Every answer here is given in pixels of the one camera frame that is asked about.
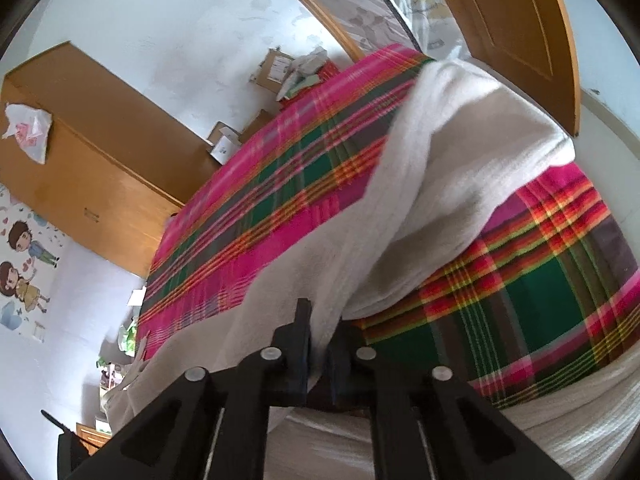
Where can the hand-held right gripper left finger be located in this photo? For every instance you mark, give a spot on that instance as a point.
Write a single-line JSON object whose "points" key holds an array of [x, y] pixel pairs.
{"points": [[301, 360]]}

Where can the wooden door frame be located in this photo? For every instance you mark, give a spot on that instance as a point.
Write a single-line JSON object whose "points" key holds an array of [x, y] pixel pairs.
{"points": [[310, 5]]}

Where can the white open box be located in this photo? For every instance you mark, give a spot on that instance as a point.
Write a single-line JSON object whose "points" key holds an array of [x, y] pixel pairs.
{"points": [[225, 145]]}

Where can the green packet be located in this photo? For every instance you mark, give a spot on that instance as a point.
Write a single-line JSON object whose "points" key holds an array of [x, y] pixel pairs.
{"points": [[127, 338]]}

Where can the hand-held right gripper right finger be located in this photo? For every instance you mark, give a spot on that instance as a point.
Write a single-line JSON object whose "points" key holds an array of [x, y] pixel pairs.
{"points": [[334, 375]]}

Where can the wooden door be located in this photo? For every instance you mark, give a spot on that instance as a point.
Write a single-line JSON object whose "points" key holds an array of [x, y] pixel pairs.
{"points": [[510, 35]]}

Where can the plain brown cardboard box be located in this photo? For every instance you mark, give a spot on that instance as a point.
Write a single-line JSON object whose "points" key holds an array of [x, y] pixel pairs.
{"points": [[257, 127]]}

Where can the low wooden cabinet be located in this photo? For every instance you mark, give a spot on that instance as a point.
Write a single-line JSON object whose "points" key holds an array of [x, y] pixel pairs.
{"points": [[95, 437]]}

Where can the wooden wardrobe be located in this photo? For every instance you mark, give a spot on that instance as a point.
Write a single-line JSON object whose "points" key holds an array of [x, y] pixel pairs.
{"points": [[110, 160]]}

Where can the white wall switch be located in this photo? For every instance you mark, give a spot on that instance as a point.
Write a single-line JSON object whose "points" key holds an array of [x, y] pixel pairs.
{"points": [[40, 332]]}

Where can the pink green plaid bedsheet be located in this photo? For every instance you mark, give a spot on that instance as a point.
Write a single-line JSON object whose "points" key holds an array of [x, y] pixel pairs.
{"points": [[525, 300]]}

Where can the transparent plastic door curtain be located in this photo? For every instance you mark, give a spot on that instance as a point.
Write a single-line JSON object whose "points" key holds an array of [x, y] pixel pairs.
{"points": [[425, 0]]}

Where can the labelled cardboard box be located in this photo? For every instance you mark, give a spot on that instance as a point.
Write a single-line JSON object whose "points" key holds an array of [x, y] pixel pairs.
{"points": [[272, 70]]}

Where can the crumpled white plastic bag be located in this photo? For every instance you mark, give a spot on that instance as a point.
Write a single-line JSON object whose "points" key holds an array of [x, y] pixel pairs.
{"points": [[307, 62]]}

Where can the cartoon wall sticker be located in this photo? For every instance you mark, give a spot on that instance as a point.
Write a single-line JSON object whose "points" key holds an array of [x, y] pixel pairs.
{"points": [[25, 260]]}

